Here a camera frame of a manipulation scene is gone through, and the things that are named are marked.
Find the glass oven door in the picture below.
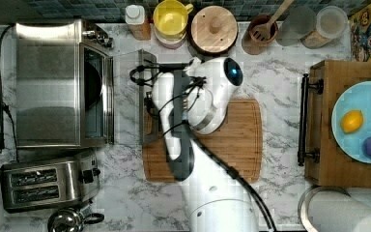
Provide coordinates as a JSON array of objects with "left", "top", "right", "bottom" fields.
[{"left": 114, "top": 49, "right": 158, "bottom": 146}]

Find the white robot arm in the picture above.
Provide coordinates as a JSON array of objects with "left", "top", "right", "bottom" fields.
[{"left": 152, "top": 57, "right": 259, "bottom": 232}]

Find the stainless steel toaster oven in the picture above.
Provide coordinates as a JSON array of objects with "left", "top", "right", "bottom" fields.
[{"left": 14, "top": 18, "right": 114, "bottom": 149}]

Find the bamboo cutting board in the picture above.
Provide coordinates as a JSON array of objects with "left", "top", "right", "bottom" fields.
[{"left": 142, "top": 99, "right": 263, "bottom": 184}]

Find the round wooden lid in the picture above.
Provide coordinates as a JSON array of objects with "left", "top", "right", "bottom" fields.
[{"left": 190, "top": 6, "right": 239, "bottom": 55}]

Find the yellow mug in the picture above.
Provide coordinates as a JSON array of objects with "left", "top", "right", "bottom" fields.
[{"left": 153, "top": 0, "right": 194, "bottom": 41}]

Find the wooden utensil holder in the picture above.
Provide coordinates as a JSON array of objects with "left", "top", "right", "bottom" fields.
[{"left": 242, "top": 15, "right": 278, "bottom": 55}]

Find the wooden spatula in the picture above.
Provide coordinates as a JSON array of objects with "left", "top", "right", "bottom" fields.
[{"left": 253, "top": 0, "right": 295, "bottom": 41}]

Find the white cap bottle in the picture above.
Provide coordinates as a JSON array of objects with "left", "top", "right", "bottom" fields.
[{"left": 125, "top": 5, "right": 151, "bottom": 41}]

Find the frosted glass jar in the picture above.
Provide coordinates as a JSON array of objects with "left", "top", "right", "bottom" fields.
[{"left": 276, "top": 6, "right": 316, "bottom": 46}]

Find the wooden serving tray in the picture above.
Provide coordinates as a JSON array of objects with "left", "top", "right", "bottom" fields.
[{"left": 298, "top": 60, "right": 371, "bottom": 189}]

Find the stainless steel kettle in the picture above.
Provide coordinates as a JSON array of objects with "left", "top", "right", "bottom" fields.
[{"left": 47, "top": 208, "right": 104, "bottom": 232}]

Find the yellow lemon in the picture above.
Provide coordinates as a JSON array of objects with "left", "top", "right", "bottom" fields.
[{"left": 341, "top": 110, "right": 364, "bottom": 133}]

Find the clear lidded jar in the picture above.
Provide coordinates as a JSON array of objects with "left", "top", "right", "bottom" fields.
[{"left": 300, "top": 6, "right": 348, "bottom": 49}]

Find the stainless steel two-slot toaster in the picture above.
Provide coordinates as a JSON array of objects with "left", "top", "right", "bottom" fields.
[{"left": 0, "top": 150, "right": 100, "bottom": 214}]

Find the light blue plate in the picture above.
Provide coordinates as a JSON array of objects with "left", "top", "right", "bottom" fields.
[{"left": 330, "top": 81, "right": 371, "bottom": 163}]

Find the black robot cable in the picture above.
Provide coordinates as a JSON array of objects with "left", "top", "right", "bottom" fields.
[{"left": 128, "top": 63, "right": 278, "bottom": 232}]

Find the black oven power cord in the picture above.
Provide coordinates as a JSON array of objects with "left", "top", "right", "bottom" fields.
[{"left": 0, "top": 24, "right": 20, "bottom": 163}]

